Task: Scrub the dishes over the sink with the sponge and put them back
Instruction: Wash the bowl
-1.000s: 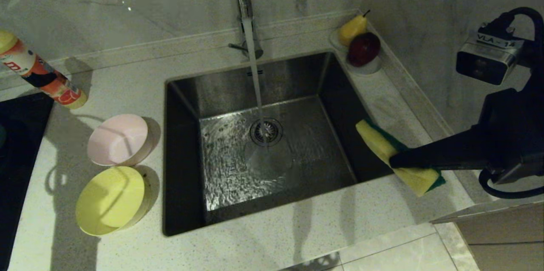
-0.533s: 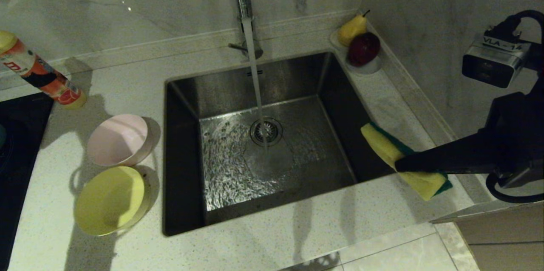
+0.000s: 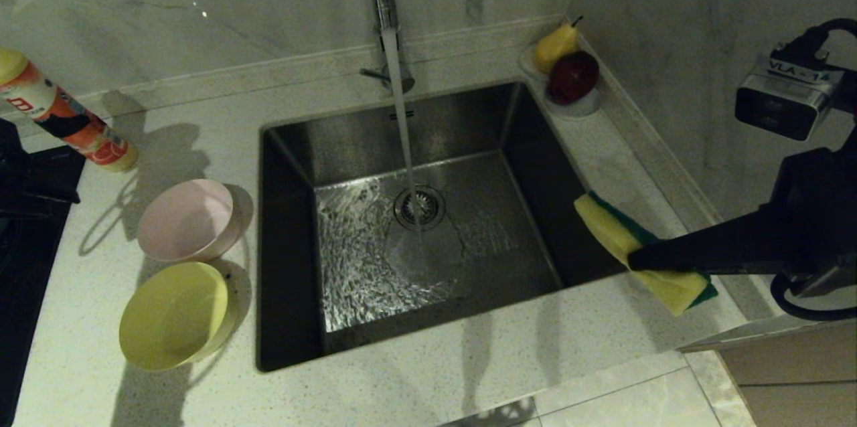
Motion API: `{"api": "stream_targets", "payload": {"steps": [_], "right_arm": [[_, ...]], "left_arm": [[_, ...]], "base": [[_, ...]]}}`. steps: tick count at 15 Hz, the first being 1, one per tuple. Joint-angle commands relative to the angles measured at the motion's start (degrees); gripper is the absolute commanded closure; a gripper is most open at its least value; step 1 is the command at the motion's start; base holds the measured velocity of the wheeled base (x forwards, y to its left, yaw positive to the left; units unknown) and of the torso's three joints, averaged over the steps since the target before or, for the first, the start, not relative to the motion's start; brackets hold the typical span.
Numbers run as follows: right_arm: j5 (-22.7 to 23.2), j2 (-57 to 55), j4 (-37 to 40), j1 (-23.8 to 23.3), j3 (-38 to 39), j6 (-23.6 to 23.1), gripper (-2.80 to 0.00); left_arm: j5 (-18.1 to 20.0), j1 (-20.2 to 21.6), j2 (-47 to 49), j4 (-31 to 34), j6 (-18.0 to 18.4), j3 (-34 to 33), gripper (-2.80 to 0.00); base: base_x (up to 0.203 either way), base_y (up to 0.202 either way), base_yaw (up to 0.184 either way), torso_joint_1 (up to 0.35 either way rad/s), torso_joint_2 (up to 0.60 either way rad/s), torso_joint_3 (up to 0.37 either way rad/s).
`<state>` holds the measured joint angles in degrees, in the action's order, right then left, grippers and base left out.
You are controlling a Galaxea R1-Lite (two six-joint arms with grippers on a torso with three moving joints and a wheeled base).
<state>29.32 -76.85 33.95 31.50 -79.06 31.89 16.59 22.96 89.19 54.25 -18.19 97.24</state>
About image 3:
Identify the orange dish soap bottle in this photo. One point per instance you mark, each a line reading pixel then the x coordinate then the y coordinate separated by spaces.
pixel 67 122

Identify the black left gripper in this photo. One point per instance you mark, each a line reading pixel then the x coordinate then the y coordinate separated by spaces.
pixel 10 159

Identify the yellow plastic bowl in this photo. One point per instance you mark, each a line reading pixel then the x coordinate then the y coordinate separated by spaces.
pixel 174 316

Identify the black induction cooktop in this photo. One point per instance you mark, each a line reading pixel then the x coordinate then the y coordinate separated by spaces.
pixel 27 293

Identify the stainless steel sink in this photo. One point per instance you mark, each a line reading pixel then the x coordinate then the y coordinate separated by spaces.
pixel 509 213

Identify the small white dish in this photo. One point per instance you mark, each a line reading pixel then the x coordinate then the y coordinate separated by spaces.
pixel 579 108

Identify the pink plastic bowl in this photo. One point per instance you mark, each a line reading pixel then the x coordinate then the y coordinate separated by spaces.
pixel 186 221

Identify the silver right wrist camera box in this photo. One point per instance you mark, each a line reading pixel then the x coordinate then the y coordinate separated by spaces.
pixel 787 99

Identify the yellow pear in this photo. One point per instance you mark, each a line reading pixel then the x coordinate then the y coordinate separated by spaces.
pixel 554 47

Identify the dark red apple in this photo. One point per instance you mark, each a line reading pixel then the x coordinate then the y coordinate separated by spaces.
pixel 572 77

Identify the yellow green sponge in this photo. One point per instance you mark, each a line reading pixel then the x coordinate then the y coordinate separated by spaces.
pixel 606 229

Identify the round metal drain strainer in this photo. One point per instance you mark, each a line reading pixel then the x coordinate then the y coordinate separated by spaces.
pixel 420 208

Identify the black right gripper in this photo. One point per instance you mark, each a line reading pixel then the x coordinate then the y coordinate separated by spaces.
pixel 817 213

